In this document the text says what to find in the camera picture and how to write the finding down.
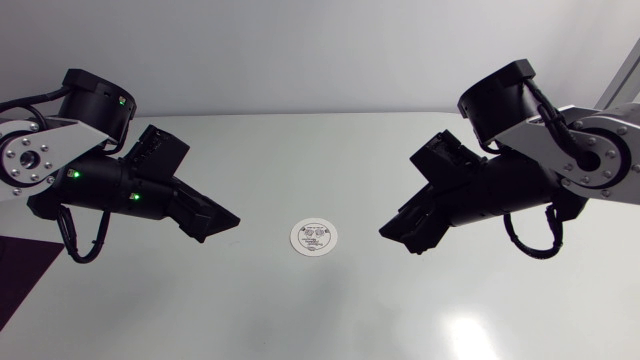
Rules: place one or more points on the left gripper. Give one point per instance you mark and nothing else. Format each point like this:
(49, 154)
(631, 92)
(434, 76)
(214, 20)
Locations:
(187, 205)

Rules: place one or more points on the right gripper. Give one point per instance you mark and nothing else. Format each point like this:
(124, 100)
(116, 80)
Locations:
(440, 210)

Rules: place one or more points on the round white coaster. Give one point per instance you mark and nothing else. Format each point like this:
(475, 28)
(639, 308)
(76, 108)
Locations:
(313, 237)

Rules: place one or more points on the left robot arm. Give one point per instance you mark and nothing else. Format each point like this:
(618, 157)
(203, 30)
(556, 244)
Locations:
(75, 180)

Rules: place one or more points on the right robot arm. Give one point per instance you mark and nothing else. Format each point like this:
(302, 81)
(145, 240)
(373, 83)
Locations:
(550, 145)

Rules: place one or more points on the dark mat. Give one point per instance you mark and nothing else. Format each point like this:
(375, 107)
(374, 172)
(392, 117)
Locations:
(20, 270)

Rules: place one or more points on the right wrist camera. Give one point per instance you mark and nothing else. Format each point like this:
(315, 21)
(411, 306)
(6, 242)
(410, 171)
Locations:
(445, 157)

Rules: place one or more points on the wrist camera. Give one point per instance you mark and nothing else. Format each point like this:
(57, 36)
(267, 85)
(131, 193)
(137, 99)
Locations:
(157, 152)
(445, 157)

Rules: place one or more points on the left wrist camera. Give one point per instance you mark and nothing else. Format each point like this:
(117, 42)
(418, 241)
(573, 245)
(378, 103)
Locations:
(157, 152)

